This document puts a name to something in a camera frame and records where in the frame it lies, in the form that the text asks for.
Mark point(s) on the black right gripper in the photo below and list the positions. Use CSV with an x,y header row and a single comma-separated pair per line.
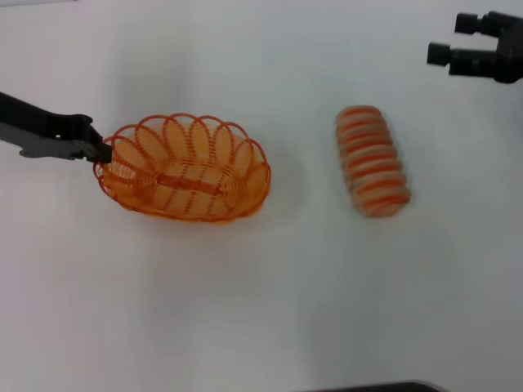
x,y
508,49

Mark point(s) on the orange striped bread loaf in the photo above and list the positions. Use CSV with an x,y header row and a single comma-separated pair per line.
x,y
369,163

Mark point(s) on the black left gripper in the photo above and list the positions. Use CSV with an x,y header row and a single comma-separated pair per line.
x,y
24,122

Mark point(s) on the black robot torso edge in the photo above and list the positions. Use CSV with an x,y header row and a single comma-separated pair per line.
x,y
376,388

